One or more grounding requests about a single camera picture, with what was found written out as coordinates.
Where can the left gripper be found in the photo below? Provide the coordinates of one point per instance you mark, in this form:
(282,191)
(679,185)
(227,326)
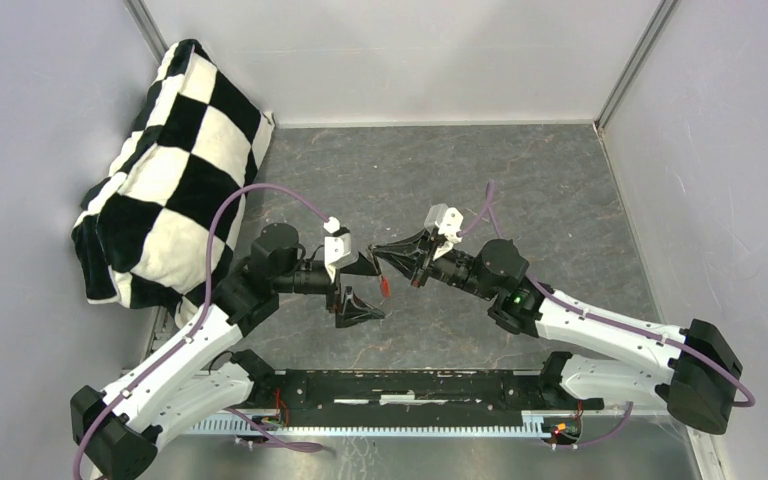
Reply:
(355,310)

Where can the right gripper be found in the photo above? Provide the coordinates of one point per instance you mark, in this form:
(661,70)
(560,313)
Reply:
(407,254)

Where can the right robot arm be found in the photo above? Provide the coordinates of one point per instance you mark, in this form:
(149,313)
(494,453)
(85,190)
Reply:
(691,371)

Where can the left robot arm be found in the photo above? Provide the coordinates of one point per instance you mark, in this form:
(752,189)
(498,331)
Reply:
(122,427)

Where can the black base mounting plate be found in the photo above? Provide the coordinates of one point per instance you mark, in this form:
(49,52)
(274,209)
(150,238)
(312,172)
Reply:
(411,398)

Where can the black white checkered blanket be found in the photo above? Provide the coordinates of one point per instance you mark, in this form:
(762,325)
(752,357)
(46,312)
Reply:
(165,220)

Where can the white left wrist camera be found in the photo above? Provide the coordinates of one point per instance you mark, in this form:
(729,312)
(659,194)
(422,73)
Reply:
(338,251)

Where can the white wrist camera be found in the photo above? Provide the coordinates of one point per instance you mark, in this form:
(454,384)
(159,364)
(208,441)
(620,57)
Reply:
(446,220)
(338,251)

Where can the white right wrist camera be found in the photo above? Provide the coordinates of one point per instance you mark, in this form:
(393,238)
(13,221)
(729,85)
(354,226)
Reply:
(446,220)

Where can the white toothed cable duct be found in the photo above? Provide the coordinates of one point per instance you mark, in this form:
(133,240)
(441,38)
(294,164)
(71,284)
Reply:
(229,424)

